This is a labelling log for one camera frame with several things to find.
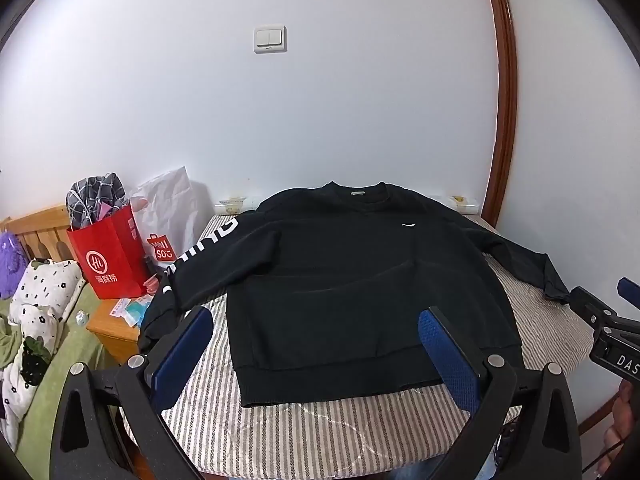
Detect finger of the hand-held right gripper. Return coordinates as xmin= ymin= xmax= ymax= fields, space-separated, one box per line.
xmin=616 ymin=276 xmax=640 ymax=312
xmin=570 ymin=286 xmax=620 ymax=325

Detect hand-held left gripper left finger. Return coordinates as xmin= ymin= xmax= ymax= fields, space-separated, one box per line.
xmin=50 ymin=305 xmax=215 ymax=480

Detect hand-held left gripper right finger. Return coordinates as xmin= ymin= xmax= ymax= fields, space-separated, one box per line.
xmin=418 ymin=306 xmax=583 ymax=480

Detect black sweatshirt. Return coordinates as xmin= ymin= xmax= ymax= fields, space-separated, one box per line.
xmin=137 ymin=181 xmax=571 ymax=408

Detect person's right hand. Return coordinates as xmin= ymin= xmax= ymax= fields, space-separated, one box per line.
xmin=612 ymin=381 xmax=640 ymax=466

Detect small paper packets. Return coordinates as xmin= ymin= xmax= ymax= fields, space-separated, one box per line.
xmin=111 ymin=297 xmax=152 ymax=327

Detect wooden nightstand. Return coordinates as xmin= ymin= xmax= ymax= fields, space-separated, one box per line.
xmin=86 ymin=287 xmax=166 ymax=366

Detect red paper bag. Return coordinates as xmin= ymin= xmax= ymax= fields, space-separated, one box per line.
xmin=66 ymin=203 xmax=151 ymax=300

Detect green bedsheet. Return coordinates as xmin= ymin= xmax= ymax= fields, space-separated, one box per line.
xmin=0 ymin=285 xmax=131 ymax=453

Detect white plastic bag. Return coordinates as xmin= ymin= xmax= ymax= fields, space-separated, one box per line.
xmin=129 ymin=166 xmax=213 ymax=281

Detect plaid cloth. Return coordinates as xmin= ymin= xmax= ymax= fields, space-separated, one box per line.
xmin=66 ymin=172 xmax=132 ymax=232

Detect wooden headboard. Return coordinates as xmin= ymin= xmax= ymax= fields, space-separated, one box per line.
xmin=0 ymin=204 xmax=71 ymax=266

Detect purple plush toy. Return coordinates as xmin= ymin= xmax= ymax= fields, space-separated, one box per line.
xmin=0 ymin=231 xmax=30 ymax=298

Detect brown wooden door frame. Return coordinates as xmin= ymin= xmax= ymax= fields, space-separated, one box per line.
xmin=480 ymin=0 xmax=518 ymax=233

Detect white light switch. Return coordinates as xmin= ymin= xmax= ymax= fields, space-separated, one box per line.
xmin=253 ymin=25 xmax=289 ymax=54

